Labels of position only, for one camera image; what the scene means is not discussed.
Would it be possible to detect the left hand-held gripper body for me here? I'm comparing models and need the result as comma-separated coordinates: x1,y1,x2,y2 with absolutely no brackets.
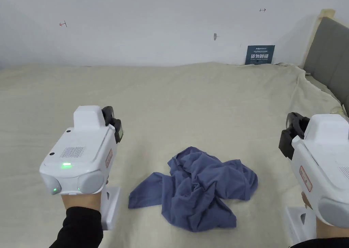
39,105,122,231

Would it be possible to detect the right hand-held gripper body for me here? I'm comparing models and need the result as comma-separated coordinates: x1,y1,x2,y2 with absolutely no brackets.
285,112,349,245

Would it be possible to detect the person's right forearm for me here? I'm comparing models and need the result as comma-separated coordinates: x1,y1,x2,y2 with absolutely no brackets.
297,236,349,248

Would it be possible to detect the person's left forearm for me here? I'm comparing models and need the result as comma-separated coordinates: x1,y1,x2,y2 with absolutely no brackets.
49,205,104,248

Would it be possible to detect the person's left hand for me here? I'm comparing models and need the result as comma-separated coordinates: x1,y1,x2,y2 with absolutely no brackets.
61,178,110,213

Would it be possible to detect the person's right hand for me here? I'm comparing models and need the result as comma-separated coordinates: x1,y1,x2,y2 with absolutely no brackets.
301,192,349,241

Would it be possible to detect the bed with beige sheet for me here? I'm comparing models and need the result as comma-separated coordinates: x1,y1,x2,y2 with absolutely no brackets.
0,61,349,248

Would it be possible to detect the dark blue sign card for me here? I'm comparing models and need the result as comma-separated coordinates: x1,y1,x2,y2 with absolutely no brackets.
244,45,276,66

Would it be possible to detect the crumpled blue shirt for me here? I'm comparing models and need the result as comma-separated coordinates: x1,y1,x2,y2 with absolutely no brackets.
128,146,259,233

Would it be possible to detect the grey padded headboard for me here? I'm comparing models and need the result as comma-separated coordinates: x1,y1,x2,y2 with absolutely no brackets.
299,9,349,111

